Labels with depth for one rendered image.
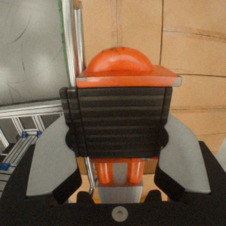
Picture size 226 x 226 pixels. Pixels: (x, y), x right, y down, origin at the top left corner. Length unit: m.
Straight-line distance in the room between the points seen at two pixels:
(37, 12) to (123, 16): 0.88
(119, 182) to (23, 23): 1.39
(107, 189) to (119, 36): 0.58
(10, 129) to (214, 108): 1.78
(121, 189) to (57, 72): 1.21
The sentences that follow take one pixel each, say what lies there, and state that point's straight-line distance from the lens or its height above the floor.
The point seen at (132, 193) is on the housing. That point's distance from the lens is 0.21.
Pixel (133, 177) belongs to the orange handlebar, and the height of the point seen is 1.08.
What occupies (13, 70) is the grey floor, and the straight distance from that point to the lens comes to 1.55.
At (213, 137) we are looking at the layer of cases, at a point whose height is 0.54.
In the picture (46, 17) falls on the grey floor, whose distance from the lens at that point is 1.33.
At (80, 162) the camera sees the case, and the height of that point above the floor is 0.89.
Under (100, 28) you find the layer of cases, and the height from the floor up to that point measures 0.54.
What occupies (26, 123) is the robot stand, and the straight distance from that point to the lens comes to 1.44.
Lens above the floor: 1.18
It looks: 61 degrees down
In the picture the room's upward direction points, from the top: 179 degrees counter-clockwise
